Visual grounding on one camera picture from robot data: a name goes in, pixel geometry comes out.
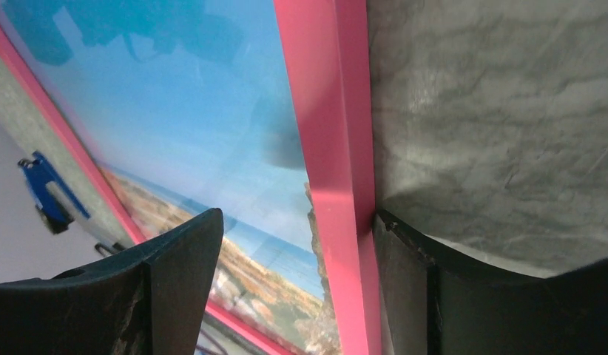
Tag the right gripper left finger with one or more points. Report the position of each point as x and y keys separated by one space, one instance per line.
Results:
x=148 y=299

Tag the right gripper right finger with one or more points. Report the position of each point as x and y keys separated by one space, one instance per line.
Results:
x=441 y=301

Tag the blue black stapler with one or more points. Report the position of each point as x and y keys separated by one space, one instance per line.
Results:
x=39 y=173

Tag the blue seascape photo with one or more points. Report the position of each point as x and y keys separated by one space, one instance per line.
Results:
x=186 y=106

